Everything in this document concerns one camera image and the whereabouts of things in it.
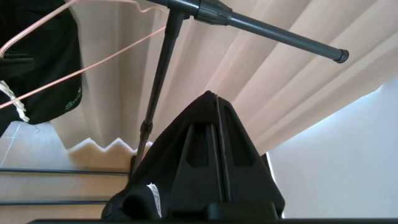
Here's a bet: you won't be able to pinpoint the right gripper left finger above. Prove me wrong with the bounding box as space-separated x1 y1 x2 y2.
169 123 223 218

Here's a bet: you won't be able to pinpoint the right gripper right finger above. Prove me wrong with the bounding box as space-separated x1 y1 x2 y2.
216 96 286 218

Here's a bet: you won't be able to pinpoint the black garment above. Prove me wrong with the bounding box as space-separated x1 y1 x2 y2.
101 90 218 220

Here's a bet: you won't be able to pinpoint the pink clothes hanger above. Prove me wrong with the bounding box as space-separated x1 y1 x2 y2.
0 0 167 110

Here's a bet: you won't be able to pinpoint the black shorts with white logo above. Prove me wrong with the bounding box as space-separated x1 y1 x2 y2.
0 0 83 138

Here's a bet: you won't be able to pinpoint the black clothes rack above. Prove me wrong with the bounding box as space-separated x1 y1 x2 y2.
0 0 349 207

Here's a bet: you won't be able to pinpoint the beige curtain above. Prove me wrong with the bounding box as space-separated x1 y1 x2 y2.
51 0 398 155

